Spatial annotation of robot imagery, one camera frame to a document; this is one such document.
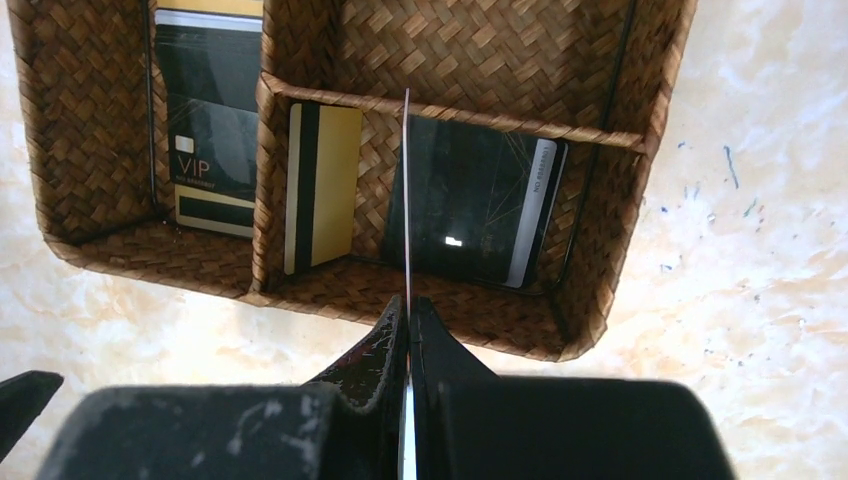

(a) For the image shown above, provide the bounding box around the gold credit card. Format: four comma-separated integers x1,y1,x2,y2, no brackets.
284,102,363,275

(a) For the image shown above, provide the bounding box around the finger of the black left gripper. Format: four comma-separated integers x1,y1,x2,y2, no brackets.
0,370,64,460

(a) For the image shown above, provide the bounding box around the gold card in basket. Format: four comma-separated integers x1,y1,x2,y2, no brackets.
175,185,255,238

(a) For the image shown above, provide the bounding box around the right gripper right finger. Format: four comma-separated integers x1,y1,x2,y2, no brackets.
409,297,733,479

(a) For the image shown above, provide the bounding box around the silver card in basket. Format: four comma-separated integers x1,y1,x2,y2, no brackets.
154,0,263,33

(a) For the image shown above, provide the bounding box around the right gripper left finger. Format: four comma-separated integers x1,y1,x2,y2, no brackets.
38,296,406,479

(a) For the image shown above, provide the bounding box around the black wallet in basket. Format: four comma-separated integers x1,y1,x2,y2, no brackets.
381,116,569,289

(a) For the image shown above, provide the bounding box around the brown wicker divided basket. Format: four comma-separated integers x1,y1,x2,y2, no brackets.
7,1,697,362

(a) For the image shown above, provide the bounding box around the black VIP credit card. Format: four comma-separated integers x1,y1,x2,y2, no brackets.
154,25,260,202

